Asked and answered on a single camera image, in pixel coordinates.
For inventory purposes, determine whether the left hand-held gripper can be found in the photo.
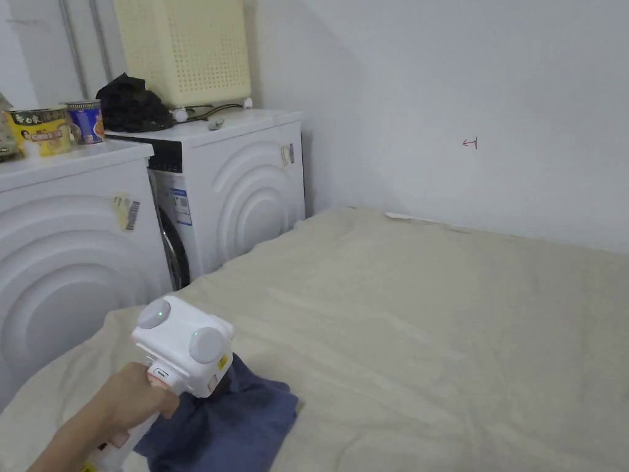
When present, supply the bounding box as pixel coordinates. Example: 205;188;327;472
80;294;235;472

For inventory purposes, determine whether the dark blue shirt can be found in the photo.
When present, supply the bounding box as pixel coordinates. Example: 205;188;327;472
134;351;300;472

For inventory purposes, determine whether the person's left forearm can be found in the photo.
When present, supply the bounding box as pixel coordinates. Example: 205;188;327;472
0;393;106;472

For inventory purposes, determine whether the person's left hand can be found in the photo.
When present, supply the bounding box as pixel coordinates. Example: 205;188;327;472
73;364;181;447

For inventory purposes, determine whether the white washing machine with cups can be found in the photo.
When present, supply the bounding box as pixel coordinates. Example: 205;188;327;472
0;90;174;410

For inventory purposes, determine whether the white washing machine with basket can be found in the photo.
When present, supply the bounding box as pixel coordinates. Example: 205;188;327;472
95;0;307;292

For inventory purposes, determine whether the bed with beige sheet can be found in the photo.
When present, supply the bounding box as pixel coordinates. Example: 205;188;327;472
0;205;629;472

